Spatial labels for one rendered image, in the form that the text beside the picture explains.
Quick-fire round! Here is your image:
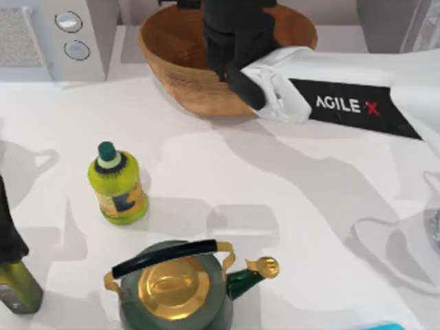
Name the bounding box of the olive green bottle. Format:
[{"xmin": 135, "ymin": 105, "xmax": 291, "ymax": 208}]
[{"xmin": 0, "ymin": 259, "xmax": 45, "ymax": 315}]

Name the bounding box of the pale microwave oven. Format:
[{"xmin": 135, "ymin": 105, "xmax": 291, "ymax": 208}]
[{"xmin": 0, "ymin": 0, "xmax": 108, "ymax": 83}]

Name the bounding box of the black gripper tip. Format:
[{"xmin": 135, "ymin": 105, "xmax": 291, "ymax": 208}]
[{"xmin": 0, "ymin": 170, "xmax": 30, "ymax": 266}]

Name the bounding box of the clear glass vessel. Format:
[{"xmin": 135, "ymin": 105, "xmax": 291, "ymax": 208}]
[{"xmin": 421, "ymin": 170, "xmax": 440, "ymax": 252}]

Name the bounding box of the green and gold kettle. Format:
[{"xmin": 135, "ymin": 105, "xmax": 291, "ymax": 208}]
[{"xmin": 103, "ymin": 239, "xmax": 281, "ymax": 330}]

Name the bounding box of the grey cabinet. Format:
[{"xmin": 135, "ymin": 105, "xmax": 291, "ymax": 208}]
[{"xmin": 355, "ymin": 0, "xmax": 440, "ymax": 54}]

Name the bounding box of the small microwave knob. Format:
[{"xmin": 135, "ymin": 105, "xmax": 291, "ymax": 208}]
[{"xmin": 63, "ymin": 39, "xmax": 91, "ymax": 61}]

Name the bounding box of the light blue flat object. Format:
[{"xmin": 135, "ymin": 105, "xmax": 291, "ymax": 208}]
[{"xmin": 350, "ymin": 320, "xmax": 410, "ymax": 330}]

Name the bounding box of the large microwave knob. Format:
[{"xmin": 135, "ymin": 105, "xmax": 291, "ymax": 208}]
[{"xmin": 54, "ymin": 10, "xmax": 84, "ymax": 34}]

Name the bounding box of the wooden bowl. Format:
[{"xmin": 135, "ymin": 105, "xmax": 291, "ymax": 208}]
[{"xmin": 137, "ymin": 4, "xmax": 318, "ymax": 120}]

